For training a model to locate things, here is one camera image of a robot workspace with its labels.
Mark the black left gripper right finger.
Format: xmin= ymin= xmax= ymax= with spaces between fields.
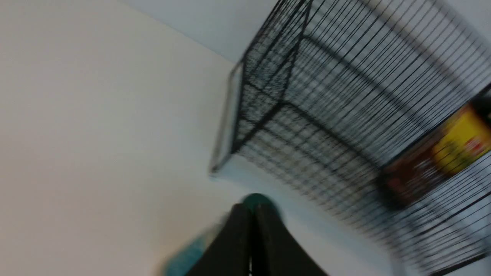
xmin=253 ymin=203 xmax=327 ymax=276

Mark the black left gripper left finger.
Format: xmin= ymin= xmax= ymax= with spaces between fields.
xmin=186 ymin=203 xmax=252 ymax=276

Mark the green-capped seasoning bottle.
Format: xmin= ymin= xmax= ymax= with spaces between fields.
xmin=160 ymin=193 xmax=282 ymax=276

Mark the dark soy sauce bottle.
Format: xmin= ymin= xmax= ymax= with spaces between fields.
xmin=375 ymin=84 xmax=491 ymax=211

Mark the black wire mesh shelf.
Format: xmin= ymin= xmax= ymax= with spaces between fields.
xmin=210 ymin=0 xmax=490 ymax=276

